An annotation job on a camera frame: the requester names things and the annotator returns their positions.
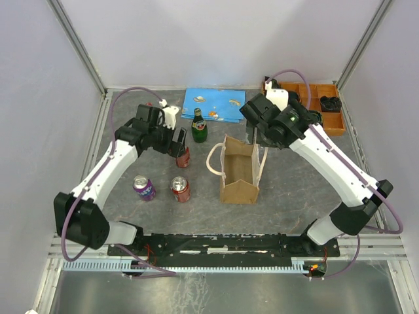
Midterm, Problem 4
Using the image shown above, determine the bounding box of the red cola can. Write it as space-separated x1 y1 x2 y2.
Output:
175 147 190 168
171 176 191 203

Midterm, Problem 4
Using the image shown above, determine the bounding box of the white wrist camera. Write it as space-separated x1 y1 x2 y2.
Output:
264 81 289 111
159 99 181 130

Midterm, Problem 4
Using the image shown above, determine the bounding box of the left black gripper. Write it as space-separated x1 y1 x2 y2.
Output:
149 119 187 158

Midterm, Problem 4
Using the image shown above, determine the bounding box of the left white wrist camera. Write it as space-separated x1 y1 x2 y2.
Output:
159 99 181 130

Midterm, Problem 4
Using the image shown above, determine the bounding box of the aluminium frame rail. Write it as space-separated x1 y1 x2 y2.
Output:
46 0 107 94

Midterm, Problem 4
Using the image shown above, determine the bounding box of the light blue cable duct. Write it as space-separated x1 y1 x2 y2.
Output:
62 258 308 274

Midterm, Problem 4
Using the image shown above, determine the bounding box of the green glass bottle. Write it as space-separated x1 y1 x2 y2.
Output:
191 108 208 143

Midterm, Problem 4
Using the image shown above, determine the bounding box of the blue patterned cloth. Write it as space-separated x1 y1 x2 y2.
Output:
181 88 246 123

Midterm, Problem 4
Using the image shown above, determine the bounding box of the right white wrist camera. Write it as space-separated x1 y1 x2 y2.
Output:
264 81 289 111

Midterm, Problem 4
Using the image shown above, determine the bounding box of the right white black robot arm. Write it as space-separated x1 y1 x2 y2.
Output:
240 90 393 256

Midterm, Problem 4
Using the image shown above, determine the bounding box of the orange wooden compartment tray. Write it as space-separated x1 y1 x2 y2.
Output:
263 82 345 136

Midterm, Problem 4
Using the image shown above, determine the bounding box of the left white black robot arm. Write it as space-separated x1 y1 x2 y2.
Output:
54 105 187 255

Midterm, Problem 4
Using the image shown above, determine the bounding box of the dark rolled item right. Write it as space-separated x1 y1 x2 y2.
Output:
319 96 342 113

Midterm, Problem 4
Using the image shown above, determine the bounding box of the brown canvas tote bag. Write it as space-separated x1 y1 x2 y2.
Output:
206 135 268 205

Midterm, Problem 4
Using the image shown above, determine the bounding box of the purple soda can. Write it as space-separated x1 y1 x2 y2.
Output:
133 175 156 201

